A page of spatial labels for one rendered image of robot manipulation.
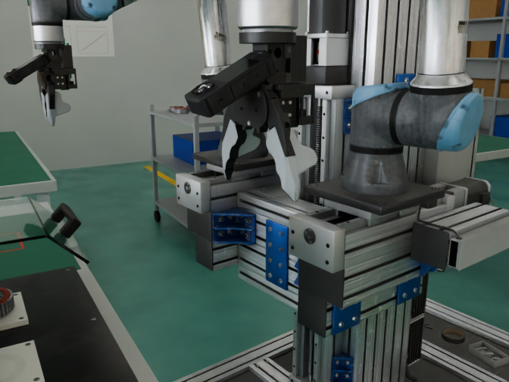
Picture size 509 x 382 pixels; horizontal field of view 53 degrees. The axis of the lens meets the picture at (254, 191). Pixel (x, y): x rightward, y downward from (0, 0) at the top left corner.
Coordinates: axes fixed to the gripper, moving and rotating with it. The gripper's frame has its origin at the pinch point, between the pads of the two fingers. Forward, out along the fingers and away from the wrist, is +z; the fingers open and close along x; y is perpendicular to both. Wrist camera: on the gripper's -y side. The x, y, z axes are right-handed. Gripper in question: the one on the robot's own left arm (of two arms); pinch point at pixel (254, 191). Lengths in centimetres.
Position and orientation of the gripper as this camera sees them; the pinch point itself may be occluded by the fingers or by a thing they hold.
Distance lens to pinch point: 66.7
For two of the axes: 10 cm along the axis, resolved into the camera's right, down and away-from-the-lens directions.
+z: 0.0, 9.7, 2.6
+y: 7.9, -1.6, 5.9
